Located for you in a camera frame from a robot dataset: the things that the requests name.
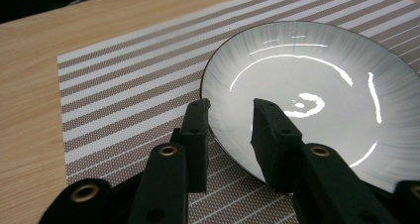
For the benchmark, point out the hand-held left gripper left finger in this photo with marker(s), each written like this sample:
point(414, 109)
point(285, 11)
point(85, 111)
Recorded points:
point(197, 144)

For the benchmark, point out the striped woven placemat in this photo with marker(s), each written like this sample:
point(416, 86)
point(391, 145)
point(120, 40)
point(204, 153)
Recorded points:
point(132, 85)

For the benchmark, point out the grey dark-rimmed plate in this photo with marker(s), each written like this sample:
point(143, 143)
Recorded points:
point(297, 68)

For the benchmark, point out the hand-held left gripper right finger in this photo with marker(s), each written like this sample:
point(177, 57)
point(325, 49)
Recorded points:
point(275, 151)

